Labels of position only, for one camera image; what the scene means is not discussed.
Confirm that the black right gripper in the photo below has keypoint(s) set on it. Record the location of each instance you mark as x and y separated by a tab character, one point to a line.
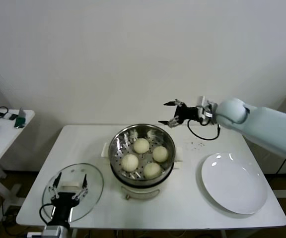
187	114

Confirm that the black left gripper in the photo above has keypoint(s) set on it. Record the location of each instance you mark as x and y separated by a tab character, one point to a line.
63	208

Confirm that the round glass pot lid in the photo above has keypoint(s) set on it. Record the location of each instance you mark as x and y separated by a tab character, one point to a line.
93	183

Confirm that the white steamed baozi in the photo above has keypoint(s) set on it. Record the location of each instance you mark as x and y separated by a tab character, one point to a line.
160	153
129	162
141	145
152	170

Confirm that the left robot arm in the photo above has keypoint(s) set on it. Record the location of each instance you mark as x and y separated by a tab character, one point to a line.
56	231

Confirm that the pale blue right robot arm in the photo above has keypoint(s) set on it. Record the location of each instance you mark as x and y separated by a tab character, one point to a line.
269	124

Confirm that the stainless steel steamer basket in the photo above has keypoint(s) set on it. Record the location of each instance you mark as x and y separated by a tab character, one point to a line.
118	146

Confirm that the cream electric pot base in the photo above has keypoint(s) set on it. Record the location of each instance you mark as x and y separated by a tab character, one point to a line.
143	192

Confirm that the small white side table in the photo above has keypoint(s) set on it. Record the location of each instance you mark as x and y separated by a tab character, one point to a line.
6	138

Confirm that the green handheld tool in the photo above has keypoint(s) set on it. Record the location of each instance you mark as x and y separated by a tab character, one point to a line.
20	122

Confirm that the small black device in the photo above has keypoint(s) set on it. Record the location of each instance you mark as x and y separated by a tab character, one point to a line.
14	117

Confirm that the small white adapter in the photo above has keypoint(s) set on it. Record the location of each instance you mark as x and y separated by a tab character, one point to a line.
7	116

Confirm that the large white plate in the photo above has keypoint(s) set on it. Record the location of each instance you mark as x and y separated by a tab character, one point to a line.
232	186

